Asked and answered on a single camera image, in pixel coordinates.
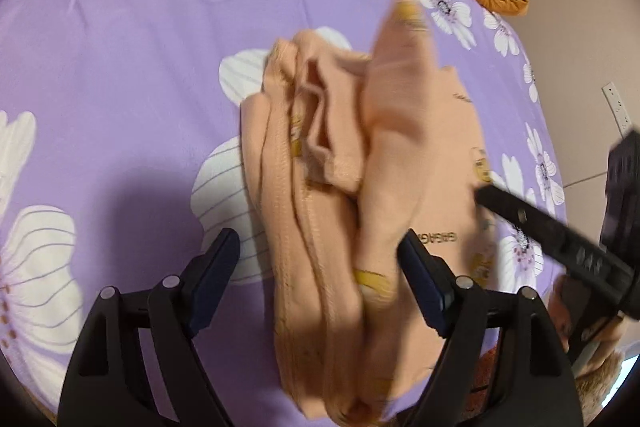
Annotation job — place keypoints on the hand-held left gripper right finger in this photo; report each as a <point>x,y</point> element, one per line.
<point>422,282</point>

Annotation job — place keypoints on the orange cartoon print shirt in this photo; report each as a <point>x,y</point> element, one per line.
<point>390,157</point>

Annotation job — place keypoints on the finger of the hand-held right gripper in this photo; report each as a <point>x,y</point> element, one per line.
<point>520,216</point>

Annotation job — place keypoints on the white power strip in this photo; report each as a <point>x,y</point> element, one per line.
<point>617,107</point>

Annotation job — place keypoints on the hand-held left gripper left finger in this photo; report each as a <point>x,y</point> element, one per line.
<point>215,277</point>

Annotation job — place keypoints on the purple floral bed cover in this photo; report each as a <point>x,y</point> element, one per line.
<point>125,57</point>

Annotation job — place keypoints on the person's right hand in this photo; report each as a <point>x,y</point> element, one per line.
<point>560,312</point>

